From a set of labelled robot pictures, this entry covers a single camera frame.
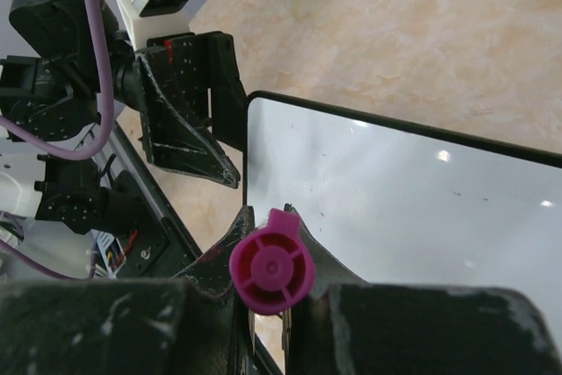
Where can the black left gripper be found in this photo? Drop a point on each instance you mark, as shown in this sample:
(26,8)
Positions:
(190,82)

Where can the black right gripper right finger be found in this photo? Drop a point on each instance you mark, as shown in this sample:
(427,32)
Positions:
(349,326)

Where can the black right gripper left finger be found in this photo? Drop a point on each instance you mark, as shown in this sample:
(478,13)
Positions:
(193,323)

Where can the white whiteboard black frame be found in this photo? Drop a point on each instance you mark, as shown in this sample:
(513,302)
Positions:
(407,204)

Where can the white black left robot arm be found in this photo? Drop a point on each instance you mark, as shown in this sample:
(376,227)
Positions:
(52,95)

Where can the white marker pen magenta cap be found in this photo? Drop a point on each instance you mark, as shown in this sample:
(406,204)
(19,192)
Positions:
(271,268)

